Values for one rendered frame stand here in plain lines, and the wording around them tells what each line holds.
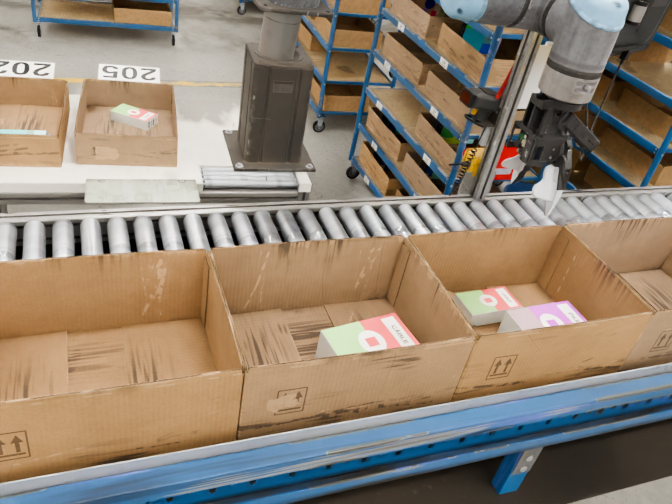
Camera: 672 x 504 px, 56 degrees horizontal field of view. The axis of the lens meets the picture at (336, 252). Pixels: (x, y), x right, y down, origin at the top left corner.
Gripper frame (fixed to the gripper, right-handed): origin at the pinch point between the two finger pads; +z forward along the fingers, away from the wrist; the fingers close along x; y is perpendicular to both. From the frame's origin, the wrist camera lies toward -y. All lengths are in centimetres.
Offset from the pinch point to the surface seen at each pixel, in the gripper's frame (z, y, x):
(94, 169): 42, 76, -88
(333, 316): 28.9, 34.1, -3.8
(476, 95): 10, -30, -68
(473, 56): 17, -62, -121
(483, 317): 27.3, 3.6, 3.5
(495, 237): 15.4, -1.9, -7.8
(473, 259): 20.9, 1.7, -7.8
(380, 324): 22.3, 29.5, 6.5
